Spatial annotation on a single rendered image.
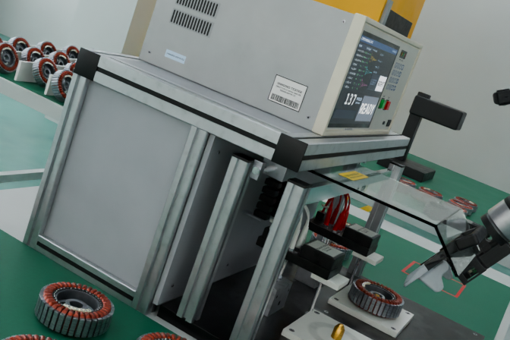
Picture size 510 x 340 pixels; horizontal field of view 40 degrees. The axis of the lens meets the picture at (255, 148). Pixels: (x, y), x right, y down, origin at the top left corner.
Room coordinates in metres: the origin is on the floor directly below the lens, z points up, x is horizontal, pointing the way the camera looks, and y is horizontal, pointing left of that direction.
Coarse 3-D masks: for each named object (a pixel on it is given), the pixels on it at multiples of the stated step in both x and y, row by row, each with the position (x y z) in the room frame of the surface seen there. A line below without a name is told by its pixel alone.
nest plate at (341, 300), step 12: (348, 288) 1.44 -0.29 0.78; (336, 300) 1.35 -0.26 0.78; (348, 300) 1.37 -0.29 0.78; (348, 312) 1.33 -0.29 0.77; (360, 312) 1.33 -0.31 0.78; (408, 312) 1.43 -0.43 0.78; (372, 324) 1.31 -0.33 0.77; (384, 324) 1.31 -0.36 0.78; (396, 324) 1.33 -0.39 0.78; (396, 336) 1.29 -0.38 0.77
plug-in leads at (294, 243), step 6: (306, 210) 1.21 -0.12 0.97; (300, 222) 1.19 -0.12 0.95; (306, 222) 1.23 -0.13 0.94; (264, 228) 1.21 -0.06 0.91; (306, 228) 1.21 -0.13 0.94; (264, 234) 1.21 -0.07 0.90; (294, 234) 1.19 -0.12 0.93; (300, 234) 1.21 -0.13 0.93; (306, 234) 1.23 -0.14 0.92; (294, 240) 1.19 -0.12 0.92; (300, 240) 1.21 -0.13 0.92; (294, 246) 1.19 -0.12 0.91; (300, 246) 1.21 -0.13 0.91
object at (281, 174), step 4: (264, 160) 1.12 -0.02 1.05; (268, 160) 1.12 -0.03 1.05; (268, 164) 1.12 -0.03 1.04; (272, 164) 1.12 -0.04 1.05; (276, 164) 1.11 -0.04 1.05; (276, 168) 1.11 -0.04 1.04; (280, 168) 1.11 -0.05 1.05; (284, 168) 1.11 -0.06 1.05; (272, 172) 1.12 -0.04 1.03; (276, 172) 1.11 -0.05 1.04; (280, 172) 1.11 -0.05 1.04; (284, 172) 1.11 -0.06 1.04; (288, 172) 1.12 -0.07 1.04; (292, 172) 1.14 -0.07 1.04; (296, 172) 1.15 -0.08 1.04; (272, 176) 1.11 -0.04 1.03; (276, 176) 1.11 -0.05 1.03; (280, 176) 1.11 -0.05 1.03; (284, 176) 1.11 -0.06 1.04; (288, 176) 1.13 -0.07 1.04; (292, 176) 1.14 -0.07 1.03; (296, 176) 1.16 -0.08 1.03; (280, 180) 1.11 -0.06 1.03; (284, 180) 1.11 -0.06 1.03
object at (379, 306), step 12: (360, 288) 1.36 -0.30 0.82; (372, 288) 1.42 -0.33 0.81; (384, 288) 1.42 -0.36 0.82; (360, 300) 1.35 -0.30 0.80; (372, 300) 1.34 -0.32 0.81; (384, 300) 1.34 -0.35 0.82; (396, 300) 1.36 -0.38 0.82; (372, 312) 1.34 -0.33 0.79; (384, 312) 1.33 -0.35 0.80; (396, 312) 1.35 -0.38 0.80
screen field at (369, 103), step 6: (366, 96) 1.29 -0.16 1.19; (372, 96) 1.33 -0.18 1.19; (366, 102) 1.30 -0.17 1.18; (372, 102) 1.34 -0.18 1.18; (360, 108) 1.28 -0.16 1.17; (366, 108) 1.32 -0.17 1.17; (372, 108) 1.35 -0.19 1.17; (360, 114) 1.30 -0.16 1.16; (366, 114) 1.33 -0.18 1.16; (372, 114) 1.37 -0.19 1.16; (360, 120) 1.31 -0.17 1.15; (366, 120) 1.34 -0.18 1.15
